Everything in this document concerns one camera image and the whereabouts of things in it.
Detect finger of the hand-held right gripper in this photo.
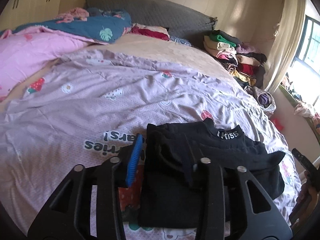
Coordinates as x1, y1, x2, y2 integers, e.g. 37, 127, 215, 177
292, 149, 318, 188

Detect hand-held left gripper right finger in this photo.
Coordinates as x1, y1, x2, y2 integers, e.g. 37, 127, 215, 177
185, 135, 293, 240

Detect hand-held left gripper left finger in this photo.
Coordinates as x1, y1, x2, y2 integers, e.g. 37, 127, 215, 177
27, 134, 145, 240

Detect black sweater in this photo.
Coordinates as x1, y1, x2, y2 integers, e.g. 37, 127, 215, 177
139, 117, 285, 229

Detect clothes on windowsill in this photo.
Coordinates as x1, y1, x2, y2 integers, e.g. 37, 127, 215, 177
280, 72, 320, 133

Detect pile of folded clothes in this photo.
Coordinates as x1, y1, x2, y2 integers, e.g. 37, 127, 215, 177
204, 30, 268, 89

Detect person's right hand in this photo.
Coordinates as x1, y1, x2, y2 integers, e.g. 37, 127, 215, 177
297, 170, 320, 205

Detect small red item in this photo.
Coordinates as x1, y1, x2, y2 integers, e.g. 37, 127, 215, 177
271, 117, 285, 130

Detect purple cloth bundle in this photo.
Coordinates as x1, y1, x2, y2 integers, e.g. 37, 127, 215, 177
244, 85, 277, 113

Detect lilac printed bed cover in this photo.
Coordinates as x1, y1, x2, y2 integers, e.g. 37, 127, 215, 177
0, 47, 303, 240

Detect beige bed sheet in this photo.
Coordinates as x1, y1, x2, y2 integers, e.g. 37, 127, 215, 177
85, 34, 225, 68

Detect window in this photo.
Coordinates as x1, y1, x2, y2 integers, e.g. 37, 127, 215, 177
287, 15, 320, 85

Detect cream curtain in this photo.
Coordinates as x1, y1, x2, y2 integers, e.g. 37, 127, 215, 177
264, 0, 307, 93

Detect blue patterned pillow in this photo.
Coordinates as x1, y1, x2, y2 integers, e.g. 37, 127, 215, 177
170, 36, 193, 47

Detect red folded cloth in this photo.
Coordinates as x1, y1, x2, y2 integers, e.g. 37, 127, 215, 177
130, 23, 170, 42

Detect teal leaf print quilt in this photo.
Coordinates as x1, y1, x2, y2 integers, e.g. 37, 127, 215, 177
0, 7, 132, 45

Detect grey padded headboard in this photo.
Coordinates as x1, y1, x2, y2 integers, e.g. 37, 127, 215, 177
85, 0, 218, 45

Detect pink quilt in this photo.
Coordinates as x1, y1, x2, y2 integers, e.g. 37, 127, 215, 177
0, 27, 90, 103

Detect pink floral cloth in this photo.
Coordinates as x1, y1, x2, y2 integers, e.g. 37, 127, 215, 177
60, 7, 88, 23

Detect cream wardrobe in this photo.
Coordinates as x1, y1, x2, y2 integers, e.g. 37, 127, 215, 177
0, 0, 65, 30

